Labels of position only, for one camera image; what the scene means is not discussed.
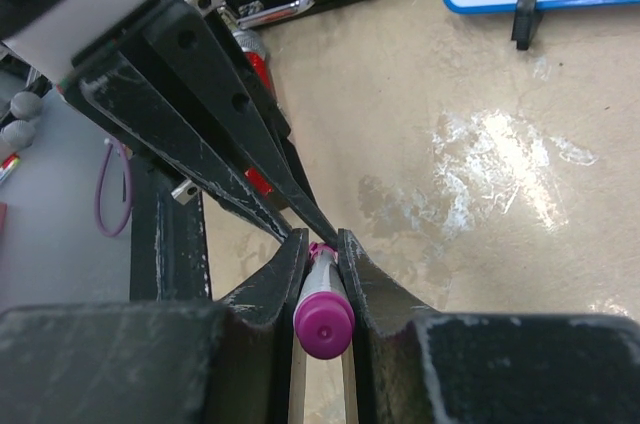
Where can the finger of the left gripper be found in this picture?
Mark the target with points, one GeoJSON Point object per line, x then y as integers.
{"type": "Point", "coordinates": [155, 107]}
{"type": "Point", "coordinates": [212, 84]}

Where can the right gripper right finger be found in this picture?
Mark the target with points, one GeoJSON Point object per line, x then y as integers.
{"type": "Point", "coordinates": [414, 364]}

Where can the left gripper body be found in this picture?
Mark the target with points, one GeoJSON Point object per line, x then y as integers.
{"type": "Point", "coordinates": [128, 38]}

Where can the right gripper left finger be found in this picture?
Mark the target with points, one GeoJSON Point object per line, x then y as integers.
{"type": "Point", "coordinates": [234, 360]}

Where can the purple whiteboard marker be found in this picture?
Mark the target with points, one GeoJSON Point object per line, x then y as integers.
{"type": "Point", "coordinates": [324, 319]}

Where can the purple marker cap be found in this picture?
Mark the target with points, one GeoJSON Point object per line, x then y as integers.
{"type": "Point", "coordinates": [316, 248]}

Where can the red glitter microphone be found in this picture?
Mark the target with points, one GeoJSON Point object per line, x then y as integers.
{"type": "Point", "coordinates": [255, 51]}

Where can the grey foam microphone heads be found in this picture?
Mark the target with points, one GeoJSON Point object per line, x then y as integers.
{"type": "Point", "coordinates": [17, 120]}

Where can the red white small battery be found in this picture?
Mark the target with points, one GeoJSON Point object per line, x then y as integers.
{"type": "Point", "coordinates": [8, 166]}

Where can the wire whiteboard stand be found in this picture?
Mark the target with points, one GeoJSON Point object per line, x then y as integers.
{"type": "Point", "coordinates": [526, 20]}

